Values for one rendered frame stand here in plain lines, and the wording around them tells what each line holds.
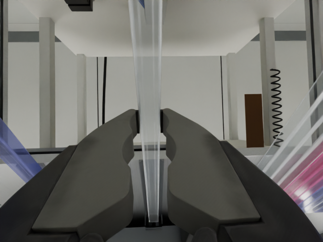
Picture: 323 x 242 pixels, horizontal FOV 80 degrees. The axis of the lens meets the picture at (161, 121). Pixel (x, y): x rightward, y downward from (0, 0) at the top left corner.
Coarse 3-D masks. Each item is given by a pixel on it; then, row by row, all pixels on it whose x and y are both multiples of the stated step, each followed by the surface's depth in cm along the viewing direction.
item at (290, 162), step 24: (312, 96) 13; (288, 120) 15; (312, 120) 14; (288, 144) 16; (312, 144) 16; (264, 168) 18; (288, 168) 18; (312, 168) 19; (288, 192) 22; (312, 192) 23
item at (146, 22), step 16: (128, 0) 8; (144, 0) 8; (160, 0) 8; (144, 16) 8; (160, 16) 8; (144, 32) 9; (160, 32) 9; (144, 48) 9; (160, 48) 9; (144, 64) 10; (160, 64) 10; (144, 80) 10; (160, 80) 10; (144, 96) 11; (160, 96) 11; (144, 112) 12; (160, 112) 12; (144, 128) 13; (160, 128) 13; (144, 144) 14; (144, 160) 16
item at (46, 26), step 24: (48, 24) 55; (264, 24) 58; (48, 48) 54; (264, 48) 58; (48, 72) 54; (264, 72) 58; (48, 96) 54; (264, 96) 58; (48, 120) 54; (264, 120) 59; (48, 144) 53; (240, 144) 63; (264, 144) 59
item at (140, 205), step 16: (0, 160) 18; (48, 160) 18; (160, 160) 18; (256, 160) 19; (0, 176) 19; (16, 176) 19; (144, 176) 20; (160, 176) 20; (0, 192) 21; (144, 192) 23; (160, 192) 23; (144, 208) 26; (160, 208) 27; (144, 224) 32; (320, 224) 37
